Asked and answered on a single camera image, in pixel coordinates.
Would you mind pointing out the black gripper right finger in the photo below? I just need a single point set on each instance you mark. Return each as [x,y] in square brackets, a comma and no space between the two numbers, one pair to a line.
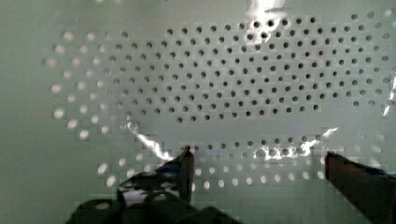
[370,190]

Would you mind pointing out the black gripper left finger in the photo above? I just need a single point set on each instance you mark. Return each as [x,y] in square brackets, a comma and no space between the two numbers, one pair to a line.
[175,176]

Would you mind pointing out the mint green plastic strainer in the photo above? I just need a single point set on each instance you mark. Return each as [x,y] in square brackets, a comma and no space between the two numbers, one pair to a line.
[96,91]

